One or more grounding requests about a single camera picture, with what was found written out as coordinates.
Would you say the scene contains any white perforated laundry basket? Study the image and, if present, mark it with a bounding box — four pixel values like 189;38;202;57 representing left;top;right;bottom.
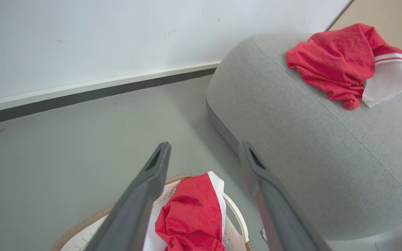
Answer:
51;173;254;251

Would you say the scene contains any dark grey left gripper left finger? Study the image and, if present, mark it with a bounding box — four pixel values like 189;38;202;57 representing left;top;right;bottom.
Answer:
84;142;172;251

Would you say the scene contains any red jersey striped white sleeve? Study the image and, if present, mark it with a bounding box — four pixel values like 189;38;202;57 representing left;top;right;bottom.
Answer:
286;23;402;111

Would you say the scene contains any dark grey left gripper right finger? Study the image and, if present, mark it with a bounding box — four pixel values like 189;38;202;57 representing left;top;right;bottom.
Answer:
238;141;331;251

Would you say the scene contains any white and black baseboard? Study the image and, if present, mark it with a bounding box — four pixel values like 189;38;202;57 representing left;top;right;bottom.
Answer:
0;62;221;128

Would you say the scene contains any red jersey white trim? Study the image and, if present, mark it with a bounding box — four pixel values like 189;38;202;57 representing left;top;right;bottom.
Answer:
142;171;227;251

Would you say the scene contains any grey fabric seat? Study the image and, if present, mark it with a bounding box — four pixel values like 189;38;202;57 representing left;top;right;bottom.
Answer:
206;32;402;251

